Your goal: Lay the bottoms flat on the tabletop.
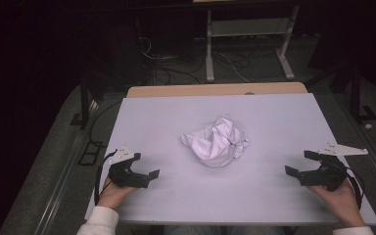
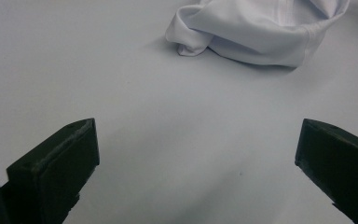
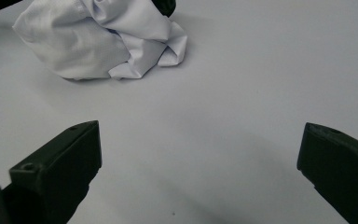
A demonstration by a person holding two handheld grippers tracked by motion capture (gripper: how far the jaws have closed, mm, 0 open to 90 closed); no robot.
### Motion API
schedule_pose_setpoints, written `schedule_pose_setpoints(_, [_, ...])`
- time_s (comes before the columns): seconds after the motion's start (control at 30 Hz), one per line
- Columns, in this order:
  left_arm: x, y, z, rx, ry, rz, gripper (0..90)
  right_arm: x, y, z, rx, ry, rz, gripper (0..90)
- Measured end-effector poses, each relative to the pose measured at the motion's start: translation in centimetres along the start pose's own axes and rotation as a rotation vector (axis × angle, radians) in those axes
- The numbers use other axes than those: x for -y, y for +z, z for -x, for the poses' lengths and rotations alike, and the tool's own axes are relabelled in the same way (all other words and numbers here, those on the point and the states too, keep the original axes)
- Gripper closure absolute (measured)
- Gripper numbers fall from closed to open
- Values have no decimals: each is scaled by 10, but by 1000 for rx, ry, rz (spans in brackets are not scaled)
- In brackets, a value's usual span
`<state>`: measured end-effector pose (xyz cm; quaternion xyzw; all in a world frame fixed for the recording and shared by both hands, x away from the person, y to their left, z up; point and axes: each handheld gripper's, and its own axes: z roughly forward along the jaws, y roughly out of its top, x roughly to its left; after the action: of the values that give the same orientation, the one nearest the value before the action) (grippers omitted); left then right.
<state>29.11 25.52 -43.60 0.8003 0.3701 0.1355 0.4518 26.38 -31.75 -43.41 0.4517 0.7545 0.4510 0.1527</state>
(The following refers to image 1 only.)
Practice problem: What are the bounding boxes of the black floor cables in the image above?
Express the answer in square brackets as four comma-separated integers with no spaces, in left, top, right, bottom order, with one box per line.
[136,35,207,86]

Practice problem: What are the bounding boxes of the left hand-held gripper cable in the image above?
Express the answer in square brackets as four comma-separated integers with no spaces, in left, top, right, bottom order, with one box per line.
[93,149,118,207]

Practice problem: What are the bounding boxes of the white shirt with grey print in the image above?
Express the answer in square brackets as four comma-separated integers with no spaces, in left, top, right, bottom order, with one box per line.
[180,115,252,169]

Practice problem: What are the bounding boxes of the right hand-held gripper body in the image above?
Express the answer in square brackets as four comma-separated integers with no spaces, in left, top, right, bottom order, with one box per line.
[298,142,369,192]

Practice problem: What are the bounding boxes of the person's right hand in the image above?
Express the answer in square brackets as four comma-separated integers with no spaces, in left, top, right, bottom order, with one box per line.
[307,180,362,220]

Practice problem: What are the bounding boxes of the person's left hand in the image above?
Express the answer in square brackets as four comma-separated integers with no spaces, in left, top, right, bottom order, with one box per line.
[96,177,138,210]

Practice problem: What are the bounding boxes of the hand-held gripper cable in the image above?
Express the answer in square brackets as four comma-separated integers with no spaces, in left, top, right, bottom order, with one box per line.
[345,166,365,211]
[93,149,118,207]

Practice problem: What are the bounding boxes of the right hand-held gripper cable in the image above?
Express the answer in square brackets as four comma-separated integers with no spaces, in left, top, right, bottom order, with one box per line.
[345,166,365,211]

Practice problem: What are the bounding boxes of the black floor frame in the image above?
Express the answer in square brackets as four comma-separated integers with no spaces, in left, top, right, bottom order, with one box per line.
[76,140,104,167]

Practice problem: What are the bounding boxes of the black metal stand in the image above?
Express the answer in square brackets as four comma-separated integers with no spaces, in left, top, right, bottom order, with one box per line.
[306,61,376,124]
[70,73,106,130]

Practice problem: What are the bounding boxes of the metal floor rail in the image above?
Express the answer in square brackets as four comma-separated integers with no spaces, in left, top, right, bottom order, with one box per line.
[335,93,376,194]
[33,100,100,235]

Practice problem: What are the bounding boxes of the white metal stand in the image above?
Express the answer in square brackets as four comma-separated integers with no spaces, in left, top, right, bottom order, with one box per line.
[205,4,300,83]

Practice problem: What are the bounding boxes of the wooden table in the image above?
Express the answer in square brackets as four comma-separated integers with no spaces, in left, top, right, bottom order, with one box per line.
[125,81,308,99]

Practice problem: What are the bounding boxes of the white floor cable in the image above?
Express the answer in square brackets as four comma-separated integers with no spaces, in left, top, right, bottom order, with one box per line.
[213,51,252,83]

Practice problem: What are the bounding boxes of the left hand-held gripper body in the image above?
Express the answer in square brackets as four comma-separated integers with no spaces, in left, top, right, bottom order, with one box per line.
[107,145,151,189]

